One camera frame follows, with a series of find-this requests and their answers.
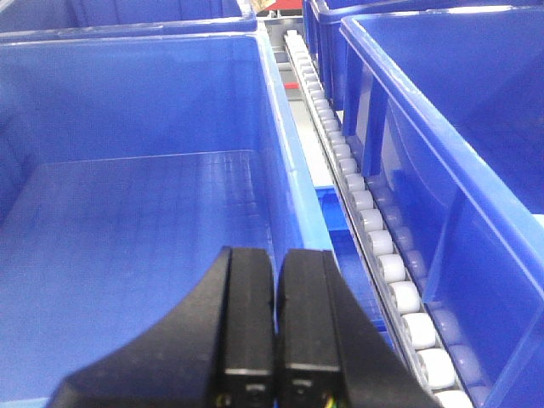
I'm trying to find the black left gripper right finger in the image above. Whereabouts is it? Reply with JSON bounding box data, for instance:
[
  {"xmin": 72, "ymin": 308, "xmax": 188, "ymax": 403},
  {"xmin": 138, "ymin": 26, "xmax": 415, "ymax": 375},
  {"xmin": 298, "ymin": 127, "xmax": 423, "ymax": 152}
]
[{"xmin": 276, "ymin": 249, "xmax": 438, "ymax": 407}]

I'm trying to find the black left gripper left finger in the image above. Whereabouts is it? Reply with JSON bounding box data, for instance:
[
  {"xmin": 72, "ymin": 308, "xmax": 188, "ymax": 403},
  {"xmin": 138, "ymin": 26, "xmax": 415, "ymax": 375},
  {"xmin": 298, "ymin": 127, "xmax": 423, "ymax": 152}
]
[{"xmin": 48, "ymin": 246, "xmax": 275, "ymax": 407}]

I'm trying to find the white roller conveyor track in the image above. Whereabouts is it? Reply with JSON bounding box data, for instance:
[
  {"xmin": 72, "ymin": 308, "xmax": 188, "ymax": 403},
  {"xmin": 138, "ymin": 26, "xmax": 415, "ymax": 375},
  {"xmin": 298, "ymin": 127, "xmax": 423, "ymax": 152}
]
[{"xmin": 259, "ymin": 16, "xmax": 473, "ymax": 407}]

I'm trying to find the blue plastic crate middle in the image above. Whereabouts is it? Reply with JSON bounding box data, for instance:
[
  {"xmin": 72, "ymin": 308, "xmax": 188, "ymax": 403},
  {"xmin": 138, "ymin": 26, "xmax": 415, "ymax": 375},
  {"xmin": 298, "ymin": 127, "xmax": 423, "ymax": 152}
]
[{"xmin": 1, "ymin": 32, "xmax": 332, "ymax": 407}]

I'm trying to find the blue plastic crate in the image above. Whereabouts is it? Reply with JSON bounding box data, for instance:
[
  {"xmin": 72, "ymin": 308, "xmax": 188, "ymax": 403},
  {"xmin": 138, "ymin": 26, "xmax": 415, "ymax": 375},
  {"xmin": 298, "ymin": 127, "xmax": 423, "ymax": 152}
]
[
  {"xmin": 341, "ymin": 6, "xmax": 543, "ymax": 407},
  {"xmin": 1, "ymin": 32, "xmax": 332, "ymax": 407}
]

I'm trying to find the blue plastic crate right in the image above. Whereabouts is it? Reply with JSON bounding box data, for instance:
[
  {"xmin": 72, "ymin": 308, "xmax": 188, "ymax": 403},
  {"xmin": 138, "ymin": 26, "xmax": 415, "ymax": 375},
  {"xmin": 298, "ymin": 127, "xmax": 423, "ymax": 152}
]
[{"xmin": 341, "ymin": 6, "xmax": 543, "ymax": 407}]

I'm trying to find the blue crate far right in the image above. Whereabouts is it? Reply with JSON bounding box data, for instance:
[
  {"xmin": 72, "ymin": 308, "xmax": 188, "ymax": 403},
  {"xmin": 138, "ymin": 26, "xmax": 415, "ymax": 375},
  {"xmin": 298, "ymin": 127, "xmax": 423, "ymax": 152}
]
[{"xmin": 303, "ymin": 0, "xmax": 543, "ymax": 111}]

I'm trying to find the blue crate far left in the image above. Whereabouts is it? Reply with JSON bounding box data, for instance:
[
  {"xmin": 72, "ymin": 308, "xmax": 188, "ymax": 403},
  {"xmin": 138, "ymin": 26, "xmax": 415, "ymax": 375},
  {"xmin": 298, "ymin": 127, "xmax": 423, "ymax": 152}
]
[{"xmin": 1, "ymin": 0, "xmax": 258, "ymax": 43}]

